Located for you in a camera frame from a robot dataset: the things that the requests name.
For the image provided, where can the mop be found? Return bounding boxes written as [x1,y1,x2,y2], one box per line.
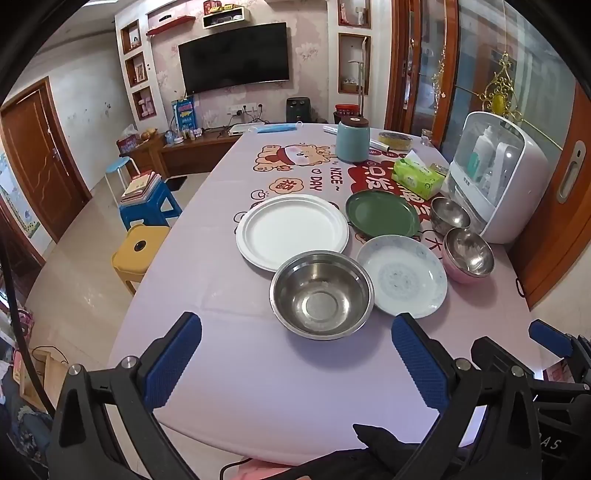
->
[348,37,370,109]

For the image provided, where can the white round plate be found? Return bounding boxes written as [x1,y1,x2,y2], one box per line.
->
[235,194,350,273]

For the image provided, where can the white blue-patterned plate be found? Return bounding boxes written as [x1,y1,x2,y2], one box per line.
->
[355,234,448,319]

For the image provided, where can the brown wooden door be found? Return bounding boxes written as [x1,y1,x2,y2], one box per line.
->
[0,76,93,243]

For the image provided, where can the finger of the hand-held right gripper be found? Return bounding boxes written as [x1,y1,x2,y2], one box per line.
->
[529,320,591,384]
[471,336,536,381]

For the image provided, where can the stack of books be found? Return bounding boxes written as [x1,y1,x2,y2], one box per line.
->
[121,171,162,204]

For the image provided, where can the blue box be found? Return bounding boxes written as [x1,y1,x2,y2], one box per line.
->
[172,98,198,132]

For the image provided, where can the blue face mask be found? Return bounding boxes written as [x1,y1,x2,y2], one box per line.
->
[252,122,303,134]

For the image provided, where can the black air fryer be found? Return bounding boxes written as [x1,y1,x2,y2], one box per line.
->
[286,97,309,123]

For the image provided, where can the wooden television cabinet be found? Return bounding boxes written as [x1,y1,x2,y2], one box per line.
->
[131,127,243,178]

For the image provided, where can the white wall shelf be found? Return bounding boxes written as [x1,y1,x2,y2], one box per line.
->
[203,4,251,29]

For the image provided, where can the orange sliding door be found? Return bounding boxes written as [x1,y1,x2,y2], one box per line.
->
[522,80,591,310]

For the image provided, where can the large steel bowl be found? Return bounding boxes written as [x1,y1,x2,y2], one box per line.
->
[269,252,375,341]

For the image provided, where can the green plate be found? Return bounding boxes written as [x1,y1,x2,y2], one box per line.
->
[345,189,422,240]

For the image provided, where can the colourful wall poster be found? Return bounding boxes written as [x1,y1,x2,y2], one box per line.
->
[0,154,40,238]

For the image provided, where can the light blue round stool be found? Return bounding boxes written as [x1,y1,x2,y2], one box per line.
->
[105,156,141,206]

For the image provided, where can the wooden box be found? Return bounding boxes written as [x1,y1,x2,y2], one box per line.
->
[18,348,70,411]

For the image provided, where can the pink steel bowl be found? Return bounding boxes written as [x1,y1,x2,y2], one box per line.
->
[442,227,496,284]

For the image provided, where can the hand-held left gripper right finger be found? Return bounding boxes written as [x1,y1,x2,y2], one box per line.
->
[392,312,543,480]

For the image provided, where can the printed pink tablecloth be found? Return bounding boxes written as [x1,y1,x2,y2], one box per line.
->
[108,122,559,467]

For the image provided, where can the black cable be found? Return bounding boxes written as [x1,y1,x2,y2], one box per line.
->
[0,231,49,411]

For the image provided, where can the yellow plastic stool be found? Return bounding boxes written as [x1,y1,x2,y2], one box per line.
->
[111,224,171,296]

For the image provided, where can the gold hanging ornament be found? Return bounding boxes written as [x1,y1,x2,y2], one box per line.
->
[478,53,525,123]

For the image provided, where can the red bucket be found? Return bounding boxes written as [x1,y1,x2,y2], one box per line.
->
[333,104,365,124]

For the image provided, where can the teal canister with brown lid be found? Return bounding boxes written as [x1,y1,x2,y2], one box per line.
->
[335,116,371,163]

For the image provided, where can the yellow round tin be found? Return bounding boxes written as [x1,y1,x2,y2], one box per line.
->
[379,131,414,151]

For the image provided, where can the green tissue pack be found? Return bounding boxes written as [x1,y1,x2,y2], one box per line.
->
[392,152,451,200]

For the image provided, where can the small steel bowl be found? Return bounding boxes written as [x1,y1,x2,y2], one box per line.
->
[429,196,472,236]

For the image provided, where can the blue plastic stool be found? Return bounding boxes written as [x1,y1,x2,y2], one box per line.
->
[119,178,183,232]

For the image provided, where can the red wall shelf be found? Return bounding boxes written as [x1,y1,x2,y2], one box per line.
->
[147,15,196,37]

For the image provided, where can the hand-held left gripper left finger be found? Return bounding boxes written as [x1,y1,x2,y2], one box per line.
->
[46,311,204,480]

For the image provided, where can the black television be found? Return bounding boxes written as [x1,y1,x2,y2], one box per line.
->
[178,22,291,95]

